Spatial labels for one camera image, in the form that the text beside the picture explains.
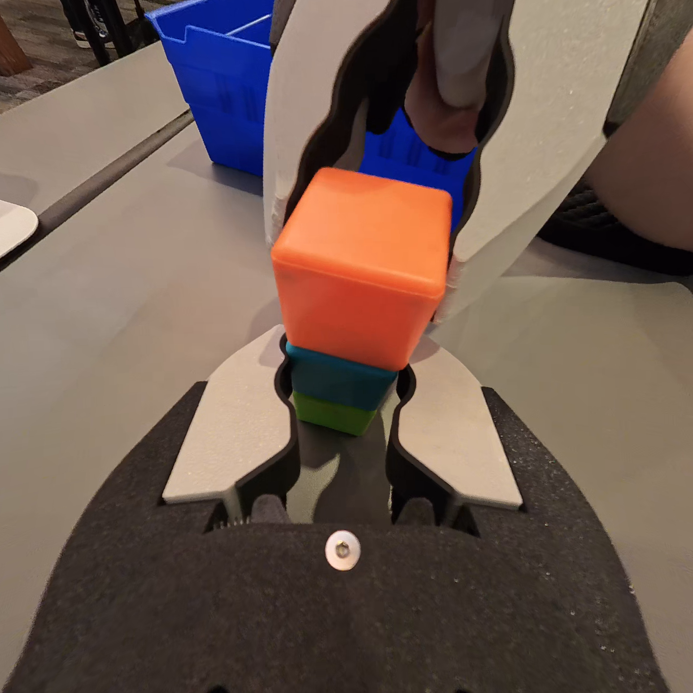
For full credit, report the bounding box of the white sign stand base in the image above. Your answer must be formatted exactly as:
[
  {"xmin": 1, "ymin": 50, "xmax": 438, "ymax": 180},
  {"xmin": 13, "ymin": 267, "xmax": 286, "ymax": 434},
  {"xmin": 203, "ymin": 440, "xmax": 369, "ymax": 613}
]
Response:
[{"xmin": 0, "ymin": 201, "xmax": 41, "ymax": 261}]

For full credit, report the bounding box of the green magnetic cube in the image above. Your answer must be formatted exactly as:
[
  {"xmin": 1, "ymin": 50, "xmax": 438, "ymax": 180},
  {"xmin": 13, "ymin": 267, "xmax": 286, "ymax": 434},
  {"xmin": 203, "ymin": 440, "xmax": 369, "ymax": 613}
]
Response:
[{"xmin": 293, "ymin": 392, "xmax": 380, "ymax": 437}]

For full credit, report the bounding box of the teal magnetic cube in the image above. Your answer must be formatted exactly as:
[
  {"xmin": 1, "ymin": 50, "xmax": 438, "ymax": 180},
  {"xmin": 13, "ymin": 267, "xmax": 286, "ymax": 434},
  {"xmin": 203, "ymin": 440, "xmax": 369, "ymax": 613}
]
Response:
[{"xmin": 284, "ymin": 343, "xmax": 399, "ymax": 412}]

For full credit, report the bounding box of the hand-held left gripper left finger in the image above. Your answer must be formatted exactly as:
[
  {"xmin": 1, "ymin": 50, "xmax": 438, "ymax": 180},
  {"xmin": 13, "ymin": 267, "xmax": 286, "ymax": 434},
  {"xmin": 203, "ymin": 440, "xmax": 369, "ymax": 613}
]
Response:
[{"xmin": 163, "ymin": 331, "xmax": 301, "ymax": 526}]

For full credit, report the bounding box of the person's right hand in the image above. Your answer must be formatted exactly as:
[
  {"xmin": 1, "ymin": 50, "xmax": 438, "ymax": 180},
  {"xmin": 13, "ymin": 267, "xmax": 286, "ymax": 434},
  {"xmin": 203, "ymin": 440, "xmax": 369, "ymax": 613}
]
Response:
[{"xmin": 403, "ymin": 0, "xmax": 515, "ymax": 154}]

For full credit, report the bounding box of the black textured mat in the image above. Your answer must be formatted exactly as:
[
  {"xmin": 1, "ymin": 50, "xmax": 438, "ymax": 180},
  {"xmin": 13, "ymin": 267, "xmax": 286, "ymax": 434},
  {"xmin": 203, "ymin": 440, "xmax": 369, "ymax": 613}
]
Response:
[{"xmin": 539, "ymin": 179, "xmax": 693, "ymax": 277}]

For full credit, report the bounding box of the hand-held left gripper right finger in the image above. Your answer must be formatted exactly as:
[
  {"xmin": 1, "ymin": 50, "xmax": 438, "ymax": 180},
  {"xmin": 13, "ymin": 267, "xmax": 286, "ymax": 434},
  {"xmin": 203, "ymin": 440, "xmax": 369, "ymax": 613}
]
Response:
[{"xmin": 387, "ymin": 334, "xmax": 524, "ymax": 527}]

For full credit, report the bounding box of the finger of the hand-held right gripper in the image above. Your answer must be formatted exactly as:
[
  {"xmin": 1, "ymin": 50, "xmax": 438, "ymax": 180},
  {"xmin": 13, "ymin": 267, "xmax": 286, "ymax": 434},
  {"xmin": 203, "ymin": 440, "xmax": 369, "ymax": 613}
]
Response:
[
  {"xmin": 263, "ymin": 0, "xmax": 396, "ymax": 245},
  {"xmin": 433, "ymin": 0, "xmax": 656, "ymax": 326}
]

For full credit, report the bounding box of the blue plastic bin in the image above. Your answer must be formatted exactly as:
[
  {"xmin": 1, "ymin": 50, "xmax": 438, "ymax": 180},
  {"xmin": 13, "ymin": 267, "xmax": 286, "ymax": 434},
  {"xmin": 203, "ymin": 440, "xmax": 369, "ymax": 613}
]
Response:
[{"xmin": 147, "ymin": 0, "xmax": 479, "ymax": 234}]

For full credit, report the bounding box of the person's right forearm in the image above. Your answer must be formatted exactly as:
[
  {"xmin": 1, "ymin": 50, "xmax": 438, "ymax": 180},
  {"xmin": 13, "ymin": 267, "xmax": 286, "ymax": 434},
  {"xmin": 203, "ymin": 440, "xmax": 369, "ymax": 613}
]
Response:
[{"xmin": 590, "ymin": 55, "xmax": 693, "ymax": 252}]

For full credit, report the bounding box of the orange magnetic cube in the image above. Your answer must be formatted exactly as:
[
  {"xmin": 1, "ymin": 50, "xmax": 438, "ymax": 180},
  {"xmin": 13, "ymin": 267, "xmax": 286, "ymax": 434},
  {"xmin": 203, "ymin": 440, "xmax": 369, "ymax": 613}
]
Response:
[{"xmin": 271, "ymin": 167, "xmax": 454, "ymax": 370}]

